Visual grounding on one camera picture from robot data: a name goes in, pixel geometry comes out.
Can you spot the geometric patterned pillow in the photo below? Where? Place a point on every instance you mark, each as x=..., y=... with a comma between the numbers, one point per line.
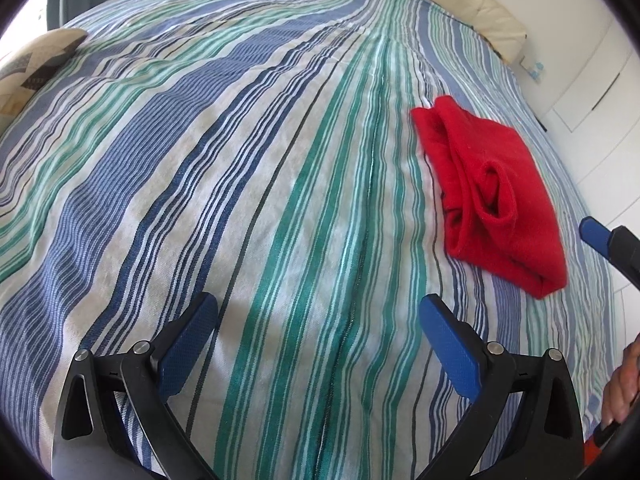
x=35, y=65

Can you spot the striped bedspread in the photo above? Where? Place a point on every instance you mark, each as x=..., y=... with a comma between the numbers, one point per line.
x=250, y=185

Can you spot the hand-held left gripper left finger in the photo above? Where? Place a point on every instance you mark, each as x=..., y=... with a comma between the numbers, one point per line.
x=187, y=342

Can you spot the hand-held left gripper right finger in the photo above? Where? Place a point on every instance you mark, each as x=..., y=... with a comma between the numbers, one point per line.
x=452, y=347

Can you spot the white wardrobe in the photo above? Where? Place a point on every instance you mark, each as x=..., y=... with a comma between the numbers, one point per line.
x=590, y=60

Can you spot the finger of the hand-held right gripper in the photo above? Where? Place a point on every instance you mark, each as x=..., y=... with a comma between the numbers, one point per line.
x=596, y=234

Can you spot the person's right hand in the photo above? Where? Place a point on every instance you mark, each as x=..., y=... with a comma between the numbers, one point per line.
x=620, y=390

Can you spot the red sweater with white dog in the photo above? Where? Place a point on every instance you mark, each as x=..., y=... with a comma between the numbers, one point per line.
x=520, y=220

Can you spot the wall socket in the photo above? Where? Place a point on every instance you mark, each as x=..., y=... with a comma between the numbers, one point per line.
x=532, y=67

